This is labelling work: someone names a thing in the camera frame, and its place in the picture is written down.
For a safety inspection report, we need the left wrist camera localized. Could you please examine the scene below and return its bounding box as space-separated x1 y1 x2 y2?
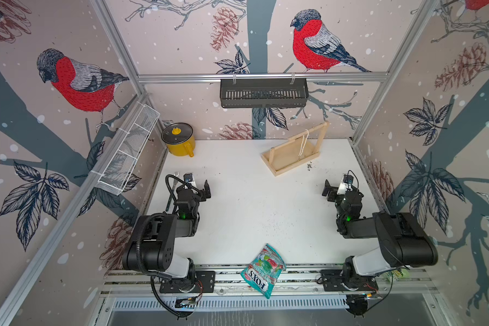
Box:
183 173 195 185

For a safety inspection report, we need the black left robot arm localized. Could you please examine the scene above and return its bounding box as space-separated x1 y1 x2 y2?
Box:
122 175 211 293

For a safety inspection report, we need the teal handled fork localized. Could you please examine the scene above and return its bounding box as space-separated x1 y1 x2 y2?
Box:
166 171 179 213

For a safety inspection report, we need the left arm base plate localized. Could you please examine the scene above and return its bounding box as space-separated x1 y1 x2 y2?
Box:
159 270 215 294

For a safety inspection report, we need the white wire mesh shelf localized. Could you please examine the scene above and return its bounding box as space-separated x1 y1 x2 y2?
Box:
96 103 160 196

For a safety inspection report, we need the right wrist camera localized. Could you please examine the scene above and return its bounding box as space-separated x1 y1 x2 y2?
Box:
337 174 355 195

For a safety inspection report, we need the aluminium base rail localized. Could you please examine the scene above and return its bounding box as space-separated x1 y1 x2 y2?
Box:
100 263 438 298

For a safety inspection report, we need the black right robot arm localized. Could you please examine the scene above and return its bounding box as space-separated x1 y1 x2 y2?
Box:
318 180 438 292

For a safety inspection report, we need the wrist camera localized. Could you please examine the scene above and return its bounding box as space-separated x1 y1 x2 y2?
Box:
337 174 355 195
183 173 195 185

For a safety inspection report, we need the wooden jewelry display stand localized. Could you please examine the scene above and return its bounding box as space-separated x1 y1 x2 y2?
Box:
261 122 330 177

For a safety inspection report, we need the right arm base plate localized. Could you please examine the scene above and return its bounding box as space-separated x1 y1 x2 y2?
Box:
316 269 378 292

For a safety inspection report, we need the black hanging metal basket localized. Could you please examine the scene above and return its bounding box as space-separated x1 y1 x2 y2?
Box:
220 78 309 109

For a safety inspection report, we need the green Foxs candy bag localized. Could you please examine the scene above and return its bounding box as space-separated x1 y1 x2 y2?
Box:
240 244 287 299

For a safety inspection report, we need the yellow pot with lid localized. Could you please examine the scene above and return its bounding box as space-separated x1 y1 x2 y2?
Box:
161 123 196 157

